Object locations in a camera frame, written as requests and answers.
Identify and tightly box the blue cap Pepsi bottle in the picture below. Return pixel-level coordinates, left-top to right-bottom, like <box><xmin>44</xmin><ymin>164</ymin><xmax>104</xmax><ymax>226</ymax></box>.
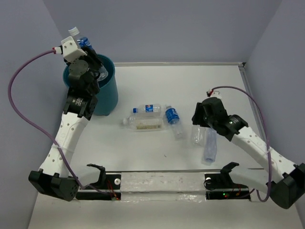
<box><xmin>132</xmin><ymin>104</ymin><xmax>162</xmax><ymax>114</ymax></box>

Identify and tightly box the white front platform board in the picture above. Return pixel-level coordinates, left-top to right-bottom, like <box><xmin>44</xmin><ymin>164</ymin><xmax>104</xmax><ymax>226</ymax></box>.
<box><xmin>29</xmin><ymin>172</ymin><xmax>302</xmax><ymax>229</ymax></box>

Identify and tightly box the clear white cap bottle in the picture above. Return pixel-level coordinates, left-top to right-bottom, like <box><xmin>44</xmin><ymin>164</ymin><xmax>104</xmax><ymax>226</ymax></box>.
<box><xmin>191</xmin><ymin>125</ymin><xmax>205</xmax><ymax>146</ymax></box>

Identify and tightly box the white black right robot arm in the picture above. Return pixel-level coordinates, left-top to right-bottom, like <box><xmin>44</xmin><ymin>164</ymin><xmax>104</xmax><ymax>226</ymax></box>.
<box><xmin>192</xmin><ymin>97</ymin><xmax>305</xmax><ymax>209</ymax></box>

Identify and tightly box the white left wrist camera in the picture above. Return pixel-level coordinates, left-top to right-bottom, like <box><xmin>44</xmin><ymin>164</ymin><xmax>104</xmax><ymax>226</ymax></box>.
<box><xmin>53</xmin><ymin>36</ymin><xmax>87</xmax><ymax>62</ymax></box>

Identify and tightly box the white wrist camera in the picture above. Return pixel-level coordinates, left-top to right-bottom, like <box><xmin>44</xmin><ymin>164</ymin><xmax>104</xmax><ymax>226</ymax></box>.
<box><xmin>206</xmin><ymin>89</ymin><xmax>222</xmax><ymax>100</ymax></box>
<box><xmin>53</xmin><ymin>36</ymin><xmax>87</xmax><ymax>62</ymax></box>

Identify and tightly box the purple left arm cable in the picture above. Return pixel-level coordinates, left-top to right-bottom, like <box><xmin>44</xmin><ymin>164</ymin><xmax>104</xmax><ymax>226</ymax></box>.
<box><xmin>8</xmin><ymin>47</ymin><xmax>117</xmax><ymax>200</ymax></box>

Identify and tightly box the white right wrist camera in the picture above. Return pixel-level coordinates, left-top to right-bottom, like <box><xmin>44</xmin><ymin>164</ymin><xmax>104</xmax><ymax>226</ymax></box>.
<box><xmin>206</xmin><ymin>89</ymin><xmax>222</xmax><ymax>100</ymax></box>

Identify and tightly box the crushed bluish blue cap bottle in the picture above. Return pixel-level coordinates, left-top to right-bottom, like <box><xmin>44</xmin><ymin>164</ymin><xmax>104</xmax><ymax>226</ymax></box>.
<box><xmin>202</xmin><ymin>128</ymin><xmax>217</xmax><ymax>164</ymax></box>

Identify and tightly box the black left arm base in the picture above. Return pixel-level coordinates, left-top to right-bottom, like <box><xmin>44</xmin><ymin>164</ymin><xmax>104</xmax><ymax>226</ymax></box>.
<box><xmin>75</xmin><ymin>164</ymin><xmax>122</xmax><ymax>201</ymax></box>

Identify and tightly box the teal plastic bin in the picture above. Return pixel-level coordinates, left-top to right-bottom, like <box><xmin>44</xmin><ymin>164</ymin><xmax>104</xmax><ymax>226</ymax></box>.
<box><xmin>62</xmin><ymin>53</ymin><xmax>119</xmax><ymax>116</ymax></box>

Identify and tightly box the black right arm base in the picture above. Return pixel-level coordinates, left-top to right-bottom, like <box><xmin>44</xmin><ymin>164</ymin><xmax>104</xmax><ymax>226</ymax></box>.
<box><xmin>203</xmin><ymin>162</ymin><xmax>253</xmax><ymax>200</ymax></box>

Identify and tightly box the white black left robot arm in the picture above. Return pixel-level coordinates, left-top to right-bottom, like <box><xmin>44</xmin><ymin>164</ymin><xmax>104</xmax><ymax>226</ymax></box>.
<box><xmin>29</xmin><ymin>46</ymin><xmax>102</xmax><ymax>201</ymax></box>

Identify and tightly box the large clear square bottle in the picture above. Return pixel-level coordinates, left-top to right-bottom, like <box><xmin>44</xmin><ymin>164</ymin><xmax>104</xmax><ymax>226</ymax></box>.
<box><xmin>122</xmin><ymin>114</ymin><xmax>163</xmax><ymax>131</ymax></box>

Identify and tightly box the blue label white cap bottle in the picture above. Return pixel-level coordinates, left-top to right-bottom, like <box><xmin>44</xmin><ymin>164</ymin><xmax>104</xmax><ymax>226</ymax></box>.
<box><xmin>68</xmin><ymin>26</ymin><xmax>109</xmax><ymax>82</ymax></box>

